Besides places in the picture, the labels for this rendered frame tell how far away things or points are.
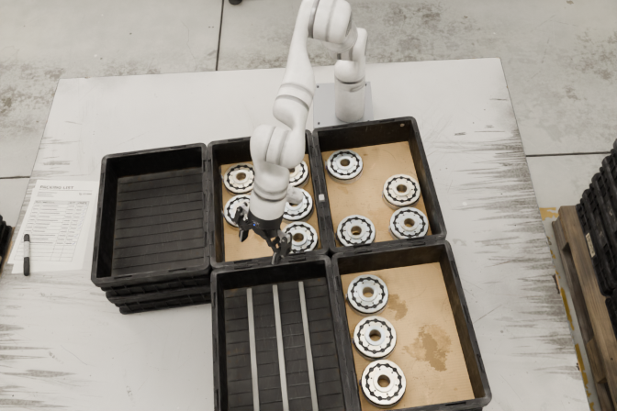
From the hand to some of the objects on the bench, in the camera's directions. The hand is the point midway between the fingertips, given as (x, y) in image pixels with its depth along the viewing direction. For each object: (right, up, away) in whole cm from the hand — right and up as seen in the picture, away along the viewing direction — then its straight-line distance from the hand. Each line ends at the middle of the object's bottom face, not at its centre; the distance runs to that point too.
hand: (259, 249), depth 136 cm
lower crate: (-29, -4, +43) cm, 52 cm away
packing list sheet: (-67, +2, +50) cm, 84 cm away
